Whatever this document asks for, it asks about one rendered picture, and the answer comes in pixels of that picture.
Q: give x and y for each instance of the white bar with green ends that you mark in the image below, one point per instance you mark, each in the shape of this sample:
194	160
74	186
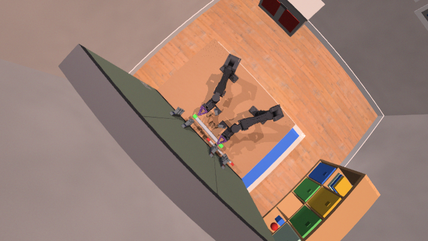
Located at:
207	130

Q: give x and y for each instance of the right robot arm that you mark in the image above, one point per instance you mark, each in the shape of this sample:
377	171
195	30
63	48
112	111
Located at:
227	70

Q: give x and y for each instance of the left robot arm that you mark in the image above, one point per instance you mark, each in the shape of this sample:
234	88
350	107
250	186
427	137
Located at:
273	114

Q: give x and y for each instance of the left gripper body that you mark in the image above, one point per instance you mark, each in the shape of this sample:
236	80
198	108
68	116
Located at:
227	137

